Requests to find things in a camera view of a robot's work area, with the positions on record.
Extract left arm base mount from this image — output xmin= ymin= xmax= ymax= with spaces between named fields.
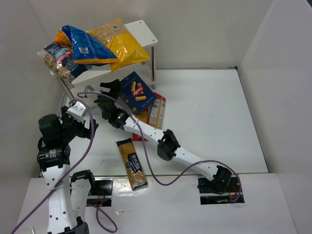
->
xmin=70 ymin=177 xmax=114 ymax=207

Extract red spaghetti bag back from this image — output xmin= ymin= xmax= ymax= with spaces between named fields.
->
xmin=148 ymin=93 xmax=166 ymax=129

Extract purple cable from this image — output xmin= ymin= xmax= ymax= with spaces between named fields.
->
xmin=9 ymin=98 xmax=117 ymax=234
xmin=77 ymin=91 xmax=242 ymax=203

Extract dark blue La Sicilia spaghetti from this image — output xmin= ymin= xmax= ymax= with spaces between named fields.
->
xmin=116 ymin=138 xmax=148 ymax=191

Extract red spaghetti bag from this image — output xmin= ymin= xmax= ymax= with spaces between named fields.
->
xmin=148 ymin=93 xmax=166 ymax=129
xmin=132 ymin=108 xmax=149 ymax=142

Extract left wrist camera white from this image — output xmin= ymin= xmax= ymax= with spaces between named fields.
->
xmin=66 ymin=102 xmax=87 ymax=123

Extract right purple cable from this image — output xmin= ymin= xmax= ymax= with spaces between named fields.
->
xmin=77 ymin=91 xmax=242 ymax=203

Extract blue and orange pasta bag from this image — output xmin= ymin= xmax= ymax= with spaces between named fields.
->
xmin=53 ymin=25 xmax=120 ymax=66

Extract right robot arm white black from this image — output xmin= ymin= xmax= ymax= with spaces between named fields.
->
xmin=95 ymin=79 xmax=232 ymax=194

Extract dark blue Barilla pasta box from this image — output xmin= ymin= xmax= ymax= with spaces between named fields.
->
xmin=119 ymin=71 xmax=156 ymax=115

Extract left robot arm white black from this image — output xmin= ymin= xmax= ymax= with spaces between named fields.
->
xmin=37 ymin=102 xmax=98 ymax=234

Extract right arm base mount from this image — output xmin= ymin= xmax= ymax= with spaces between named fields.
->
xmin=197 ymin=176 xmax=240 ymax=205

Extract clear blue fusilli bag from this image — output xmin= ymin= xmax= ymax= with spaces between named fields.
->
xmin=37 ymin=43 xmax=92 ymax=82

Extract white two-tier shelf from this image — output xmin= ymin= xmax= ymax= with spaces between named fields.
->
xmin=50 ymin=20 xmax=158 ymax=106

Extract red spaghetti bag front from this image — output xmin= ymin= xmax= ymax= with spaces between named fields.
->
xmin=132 ymin=108 xmax=149 ymax=142

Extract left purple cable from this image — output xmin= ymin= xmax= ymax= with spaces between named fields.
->
xmin=9 ymin=98 xmax=117 ymax=234

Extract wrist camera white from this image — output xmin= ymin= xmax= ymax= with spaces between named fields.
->
xmin=66 ymin=102 xmax=87 ymax=123
xmin=84 ymin=85 xmax=94 ymax=92

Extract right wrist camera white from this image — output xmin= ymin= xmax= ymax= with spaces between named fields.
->
xmin=84 ymin=85 xmax=94 ymax=92

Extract yellow pasta bag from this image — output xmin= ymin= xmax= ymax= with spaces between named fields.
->
xmin=87 ymin=19 xmax=150 ymax=73

